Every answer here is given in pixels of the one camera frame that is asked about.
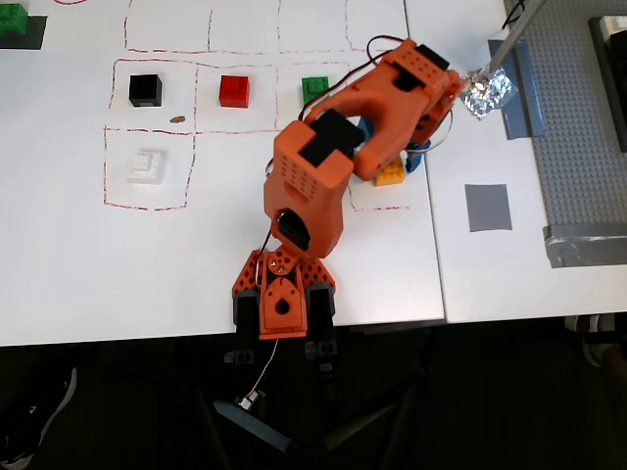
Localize yellow brick block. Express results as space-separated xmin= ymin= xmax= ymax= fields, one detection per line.
xmin=373 ymin=155 xmax=409 ymax=188

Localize grey tape square marker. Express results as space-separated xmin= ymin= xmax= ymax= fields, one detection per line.
xmin=463 ymin=183 xmax=513 ymax=234

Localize red brick block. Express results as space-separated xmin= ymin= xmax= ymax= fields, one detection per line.
xmin=218 ymin=73 xmax=252 ymax=109

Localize black brick block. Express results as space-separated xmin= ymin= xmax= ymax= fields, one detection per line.
xmin=127 ymin=72 xmax=164 ymax=109

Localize large green brick block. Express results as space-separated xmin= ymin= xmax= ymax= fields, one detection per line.
xmin=0 ymin=2 xmax=30 ymax=36

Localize crumpled aluminium foil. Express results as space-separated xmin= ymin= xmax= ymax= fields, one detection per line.
xmin=459 ymin=67 xmax=516 ymax=121

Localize metal pole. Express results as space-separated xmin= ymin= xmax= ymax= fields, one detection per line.
xmin=486 ymin=0 xmax=548 ymax=75

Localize grey studded baseplate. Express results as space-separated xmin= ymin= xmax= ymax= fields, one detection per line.
xmin=517 ymin=0 xmax=627 ymax=239

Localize black table clamp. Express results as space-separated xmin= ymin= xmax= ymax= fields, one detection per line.
xmin=304 ymin=285 xmax=340 ymax=376
xmin=230 ymin=290 xmax=262 ymax=367

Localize white sneaker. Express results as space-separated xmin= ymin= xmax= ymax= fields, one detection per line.
xmin=562 ymin=312 xmax=627 ymax=367

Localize black tripod stand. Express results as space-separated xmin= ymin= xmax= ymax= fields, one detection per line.
xmin=212 ymin=369 xmax=430 ymax=455

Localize black flat plate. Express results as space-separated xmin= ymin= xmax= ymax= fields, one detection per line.
xmin=0 ymin=14 xmax=49 ymax=51

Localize black sneaker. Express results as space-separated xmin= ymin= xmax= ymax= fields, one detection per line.
xmin=0 ymin=365 xmax=79 ymax=470

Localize silver duct tape strip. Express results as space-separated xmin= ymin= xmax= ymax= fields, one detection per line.
xmin=541 ymin=222 xmax=627 ymax=270

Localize thin white base cable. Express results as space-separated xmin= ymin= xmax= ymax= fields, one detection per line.
xmin=233 ymin=337 xmax=281 ymax=413

